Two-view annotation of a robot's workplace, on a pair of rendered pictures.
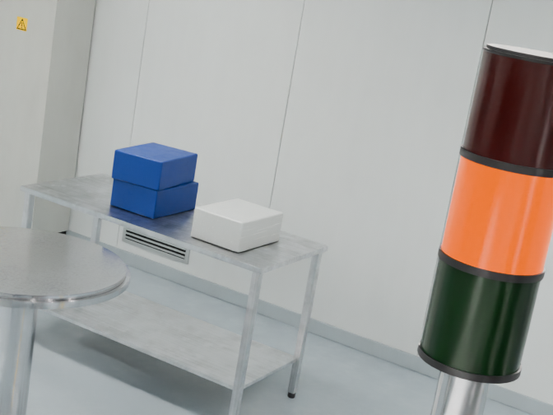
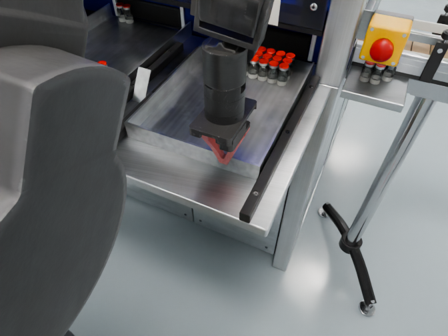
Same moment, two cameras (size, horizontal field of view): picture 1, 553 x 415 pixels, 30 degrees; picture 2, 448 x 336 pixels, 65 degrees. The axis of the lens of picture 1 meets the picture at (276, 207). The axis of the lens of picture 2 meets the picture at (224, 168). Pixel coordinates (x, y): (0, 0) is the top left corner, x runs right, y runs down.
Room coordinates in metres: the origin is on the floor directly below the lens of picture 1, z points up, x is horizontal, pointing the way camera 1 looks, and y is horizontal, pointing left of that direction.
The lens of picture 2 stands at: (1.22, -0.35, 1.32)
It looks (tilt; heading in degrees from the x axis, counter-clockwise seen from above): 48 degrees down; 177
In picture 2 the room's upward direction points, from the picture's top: straight up
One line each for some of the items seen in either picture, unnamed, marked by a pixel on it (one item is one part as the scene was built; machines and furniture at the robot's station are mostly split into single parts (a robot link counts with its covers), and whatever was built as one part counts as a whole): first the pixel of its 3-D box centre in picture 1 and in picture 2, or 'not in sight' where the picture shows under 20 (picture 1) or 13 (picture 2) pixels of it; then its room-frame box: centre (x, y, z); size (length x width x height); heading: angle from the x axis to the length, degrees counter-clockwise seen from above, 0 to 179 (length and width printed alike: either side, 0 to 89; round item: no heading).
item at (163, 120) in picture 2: not in sight; (228, 97); (0.64, -0.31, 0.90); 0.34 x 0.26 x 0.04; 152
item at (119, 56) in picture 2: not in sight; (110, 47); (0.43, -0.58, 0.90); 0.34 x 0.26 x 0.04; 151
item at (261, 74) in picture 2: not in sight; (249, 66); (0.54, -0.26, 0.91); 0.18 x 0.02 x 0.05; 62
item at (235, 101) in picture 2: not in sight; (224, 102); (0.82, -0.33, 1.02); 0.10 x 0.07 x 0.07; 152
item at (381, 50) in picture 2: not in sight; (381, 49); (0.64, -0.03, 1.00); 0.04 x 0.04 x 0.04; 61
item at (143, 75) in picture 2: not in sight; (127, 99); (0.65, -0.51, 0.91); 0.14 x 0.03 x 0.06; 151
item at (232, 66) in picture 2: not in sight; (226, 60); (0.81, -0.33, 1.08); 0.07 x 0.06 x 0.07; 157
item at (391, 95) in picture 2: not in sight; (376, 84); (0.57, 0.03, 0.87); 0.14 x 0.13 x 0.02; 151
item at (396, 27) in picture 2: not in sight; (385, 38); (0.60, -0.01, 1.00); 0.08 x 0.07 x 0.07; 151
